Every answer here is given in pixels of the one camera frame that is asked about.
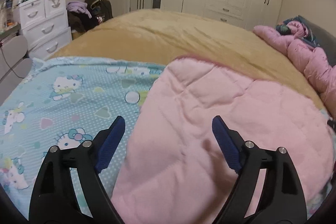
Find pink quilted jacket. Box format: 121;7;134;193
112;58;335;223

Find purple clothes pile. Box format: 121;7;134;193
67;1;92;19

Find pink floral duvet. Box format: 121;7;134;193
253;20;335;118

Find grey quilted headboard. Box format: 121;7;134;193
298;15;336;67

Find blue Hello Kitty sheet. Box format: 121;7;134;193
1;57;335;223

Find white drawer cabinet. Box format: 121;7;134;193
14;0;72;60

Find tan plush bed blanket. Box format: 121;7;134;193
52;9;325;109

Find black backpack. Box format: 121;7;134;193
85;0;113;24

